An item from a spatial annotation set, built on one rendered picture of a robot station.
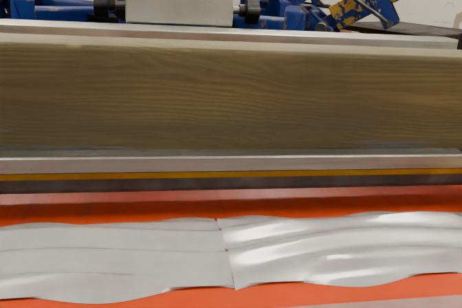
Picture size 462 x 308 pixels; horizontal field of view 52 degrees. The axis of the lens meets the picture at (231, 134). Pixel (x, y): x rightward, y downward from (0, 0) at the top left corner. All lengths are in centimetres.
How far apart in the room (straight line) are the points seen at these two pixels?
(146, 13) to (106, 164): 31
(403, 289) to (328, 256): 4
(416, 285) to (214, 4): 40
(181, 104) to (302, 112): 8
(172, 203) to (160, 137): 5
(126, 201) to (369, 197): 17
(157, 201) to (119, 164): 5
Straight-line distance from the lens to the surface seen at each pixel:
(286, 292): 25
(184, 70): 29
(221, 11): 58
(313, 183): 34
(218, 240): 27
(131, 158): 29
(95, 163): 29
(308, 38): 55
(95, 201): 33
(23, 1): 94
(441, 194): 39
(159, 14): 57
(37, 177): 32
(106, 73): 29
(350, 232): 29
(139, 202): 32
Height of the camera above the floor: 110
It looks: 18 degrees down
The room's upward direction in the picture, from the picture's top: 4 degrees clockwise
